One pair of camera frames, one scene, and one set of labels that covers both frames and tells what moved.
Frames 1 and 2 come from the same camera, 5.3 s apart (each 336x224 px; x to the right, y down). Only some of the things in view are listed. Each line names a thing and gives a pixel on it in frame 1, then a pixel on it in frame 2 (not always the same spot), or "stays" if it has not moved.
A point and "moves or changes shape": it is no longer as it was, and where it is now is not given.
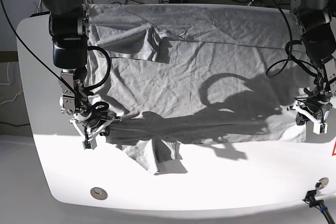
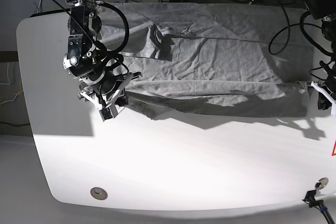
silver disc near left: (98, 193) stays
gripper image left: (93, 123) to (111, 93)
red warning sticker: (334, 151) stays
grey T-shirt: (183, 74) moves or changes shape
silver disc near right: (322, 183) stays
